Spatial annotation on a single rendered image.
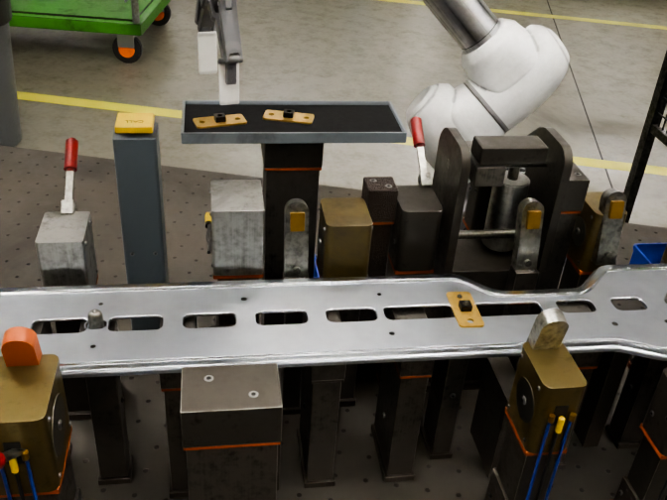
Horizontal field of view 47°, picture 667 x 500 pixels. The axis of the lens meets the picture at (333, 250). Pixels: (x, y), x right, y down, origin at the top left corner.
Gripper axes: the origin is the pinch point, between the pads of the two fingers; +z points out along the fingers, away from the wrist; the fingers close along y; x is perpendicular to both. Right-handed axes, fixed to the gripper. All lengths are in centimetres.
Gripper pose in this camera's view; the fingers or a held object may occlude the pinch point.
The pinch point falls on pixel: (217, 81)
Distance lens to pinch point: 127.2
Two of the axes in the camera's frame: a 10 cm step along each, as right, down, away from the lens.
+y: 3.7, 5.2, -7.7
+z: -0.6, 8.4, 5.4
